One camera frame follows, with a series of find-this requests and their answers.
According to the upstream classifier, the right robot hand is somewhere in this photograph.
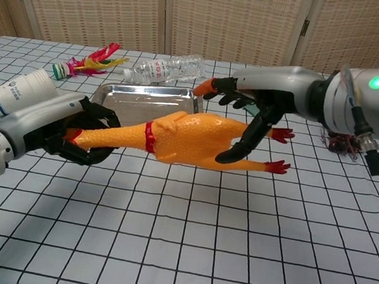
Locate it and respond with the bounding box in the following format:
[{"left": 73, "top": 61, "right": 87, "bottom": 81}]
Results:
[{"left": 186, "top": 55, "right": 325, "bottom": 174}]

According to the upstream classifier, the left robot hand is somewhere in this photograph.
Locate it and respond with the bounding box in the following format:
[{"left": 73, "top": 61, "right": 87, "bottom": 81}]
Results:
[{"left": 0, "top": 84, "right": 125, "bottom": 172}]

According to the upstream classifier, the yellow rubber chicken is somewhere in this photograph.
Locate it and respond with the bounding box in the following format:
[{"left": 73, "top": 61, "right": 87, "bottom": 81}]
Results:
[{"left": 61, "top": 97, "right": 297, "bottom": 179}]

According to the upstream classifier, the metal tray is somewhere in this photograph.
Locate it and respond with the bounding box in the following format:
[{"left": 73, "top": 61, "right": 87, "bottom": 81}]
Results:
[{"left": 90, "top": 76, "right": 207, "bottom": 123}]

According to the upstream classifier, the stack of white paper cups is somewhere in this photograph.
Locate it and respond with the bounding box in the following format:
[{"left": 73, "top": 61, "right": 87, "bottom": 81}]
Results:
[{"left": 0, "top": 62, "right": 61, "bottom": 123}]

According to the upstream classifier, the green hand brush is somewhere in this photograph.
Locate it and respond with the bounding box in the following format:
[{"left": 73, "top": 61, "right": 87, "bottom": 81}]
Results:
[{"left": 242, "top": 99, "right": 262, "bottom": 119}]

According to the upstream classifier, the colourful feather shuttlecock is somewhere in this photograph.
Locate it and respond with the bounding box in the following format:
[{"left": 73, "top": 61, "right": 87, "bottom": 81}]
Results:
[{"left": 50, "top": 35, "right": 132, "bottom": 89}]

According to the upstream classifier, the dark purple grape bunch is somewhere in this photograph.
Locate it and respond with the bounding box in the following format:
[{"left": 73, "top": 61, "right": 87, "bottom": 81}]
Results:
[{"left": 317, "top": 127, "right": 370, "bottom": 162}]

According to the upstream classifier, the clear plastic water bottle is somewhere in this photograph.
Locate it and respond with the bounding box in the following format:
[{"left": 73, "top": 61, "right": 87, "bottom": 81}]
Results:
[{"left": 120, "top": 46, "right": 208, "bottom": 93}]

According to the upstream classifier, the grey checkered tablecloth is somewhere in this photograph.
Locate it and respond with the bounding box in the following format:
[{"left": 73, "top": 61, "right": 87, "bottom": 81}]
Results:
[{"left": 0, "top": 35, "right": 379, "bottom": 284}]

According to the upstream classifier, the black arm cable with connector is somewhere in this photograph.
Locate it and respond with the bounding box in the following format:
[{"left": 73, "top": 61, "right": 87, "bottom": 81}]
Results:
[{"left": 331, "top": 65, "right": 379, "bottom": 176}]

